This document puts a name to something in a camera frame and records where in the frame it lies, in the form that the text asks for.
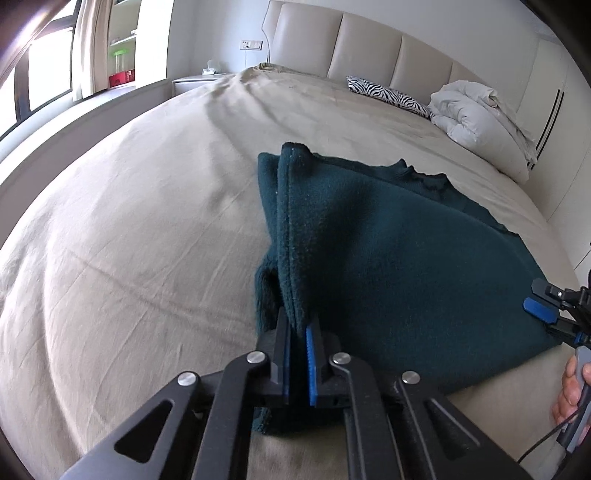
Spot dark teal knit sweater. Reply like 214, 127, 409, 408
252, 141, 562, 437

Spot person's right hand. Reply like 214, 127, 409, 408
551, 356, 582, 424

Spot beige bed sheet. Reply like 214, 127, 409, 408
1, 69, 577, 479

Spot white folded duvet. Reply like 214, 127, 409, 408
428, 80, 537, 185

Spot zebra print pillow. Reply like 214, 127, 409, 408
346, 76, 431, 119

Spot white nightstand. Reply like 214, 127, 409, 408
172, 73, 229, 97

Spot tissue box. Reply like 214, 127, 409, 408
201, 59, 221, 76

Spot red box on sill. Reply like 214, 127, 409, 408
108, 69, 135, 88

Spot beige padded headboard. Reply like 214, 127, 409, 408
263, 1, 481, 102

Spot beige curtain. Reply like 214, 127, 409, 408
71, 0, 113, 102

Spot black framed window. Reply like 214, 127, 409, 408
1, 1, 81, 138

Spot black cable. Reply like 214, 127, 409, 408
516, 407, 581, 466

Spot white wardrobe with black handles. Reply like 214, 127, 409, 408
518, 39, 590, 270

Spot wall power socket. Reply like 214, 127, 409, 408
239, 40, 263, 51

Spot built-in wall shelf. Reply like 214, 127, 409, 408
107, 0, 141, 78

